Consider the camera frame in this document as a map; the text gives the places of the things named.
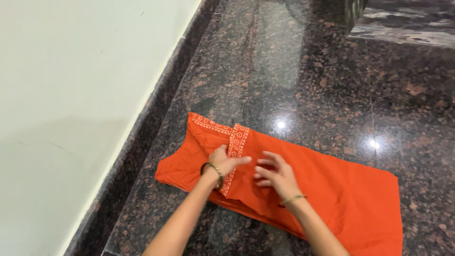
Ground dark green gold bangle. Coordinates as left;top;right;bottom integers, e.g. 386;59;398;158
200;162;224;191

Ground orange garment with white print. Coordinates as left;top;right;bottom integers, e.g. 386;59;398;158
155;112;404;256

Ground thin green thread bracelet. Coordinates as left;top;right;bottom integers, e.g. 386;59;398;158
279;194;307;207

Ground person's left hand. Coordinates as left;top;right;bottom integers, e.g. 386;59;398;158
207;144;252;179

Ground dark striped post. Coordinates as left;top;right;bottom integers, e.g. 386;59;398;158
344;0;369;33

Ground person's right hand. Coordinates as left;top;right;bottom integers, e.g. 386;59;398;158
253;151;303;200

